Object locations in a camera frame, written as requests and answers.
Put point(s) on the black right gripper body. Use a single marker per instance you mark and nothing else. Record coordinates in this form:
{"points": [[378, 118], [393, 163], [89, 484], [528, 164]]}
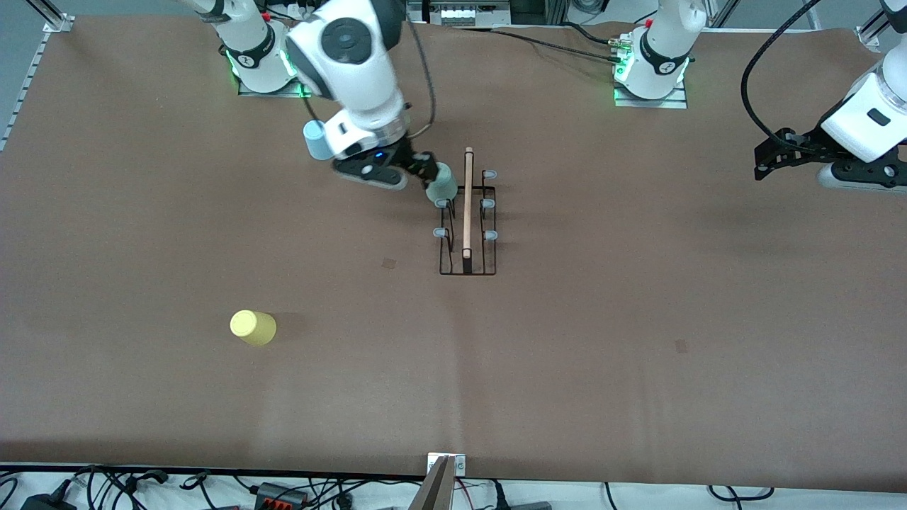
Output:
{"points": [[409, 156]]}

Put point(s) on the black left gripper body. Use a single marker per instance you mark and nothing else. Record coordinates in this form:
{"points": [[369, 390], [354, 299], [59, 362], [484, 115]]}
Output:
{"points": [[808, 146]]}

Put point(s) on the pale green plastic cup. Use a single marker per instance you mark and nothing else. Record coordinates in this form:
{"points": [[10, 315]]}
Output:
{"points": [[445, 185]]}

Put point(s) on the yellow plastic cup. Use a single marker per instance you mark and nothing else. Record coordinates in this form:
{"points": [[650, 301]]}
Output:
{"points": [[253, 328]]}

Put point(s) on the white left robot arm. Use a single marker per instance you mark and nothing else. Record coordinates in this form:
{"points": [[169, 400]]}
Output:
{"points": [[659, 57]]}

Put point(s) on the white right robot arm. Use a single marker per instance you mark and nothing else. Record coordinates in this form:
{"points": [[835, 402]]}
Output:
{"points": [[354, 64]]}

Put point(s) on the light blue plastic cup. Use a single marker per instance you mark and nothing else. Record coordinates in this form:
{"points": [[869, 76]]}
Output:
{"points": [[314, 142]]}

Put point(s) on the grey control box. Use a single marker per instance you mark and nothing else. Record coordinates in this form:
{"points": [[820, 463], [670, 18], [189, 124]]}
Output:
{"points": [[459, 11]]}

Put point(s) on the brown table mat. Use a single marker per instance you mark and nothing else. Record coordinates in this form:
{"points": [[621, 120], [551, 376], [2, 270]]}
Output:
{"points": [[453, 368]]}

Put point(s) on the black power plug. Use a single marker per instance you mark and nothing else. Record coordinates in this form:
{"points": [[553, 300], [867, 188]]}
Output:
{"points": [[499, 497]]}

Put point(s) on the black connector box orange levers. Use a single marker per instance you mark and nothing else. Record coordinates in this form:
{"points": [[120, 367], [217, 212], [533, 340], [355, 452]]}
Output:
{"points": [[280, 494]]}

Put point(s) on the aluminium corner profile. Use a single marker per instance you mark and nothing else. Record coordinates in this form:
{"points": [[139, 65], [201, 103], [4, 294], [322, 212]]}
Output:
{"points": [[55, 20]]}

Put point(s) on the black power adapter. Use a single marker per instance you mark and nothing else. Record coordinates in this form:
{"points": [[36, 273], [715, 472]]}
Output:
{"points": [[49, 503]]}

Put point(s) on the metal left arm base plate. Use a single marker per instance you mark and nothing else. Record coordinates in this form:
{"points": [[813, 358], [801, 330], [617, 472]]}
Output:
{"points": [[652, 103]]}

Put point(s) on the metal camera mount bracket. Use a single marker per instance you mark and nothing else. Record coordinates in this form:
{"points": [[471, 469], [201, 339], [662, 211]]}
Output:
{"points": [[439, 489]]}

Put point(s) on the perforated aluminium side rail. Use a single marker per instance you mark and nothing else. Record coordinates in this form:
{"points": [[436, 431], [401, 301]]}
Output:
{"points": [[25, 85]]}

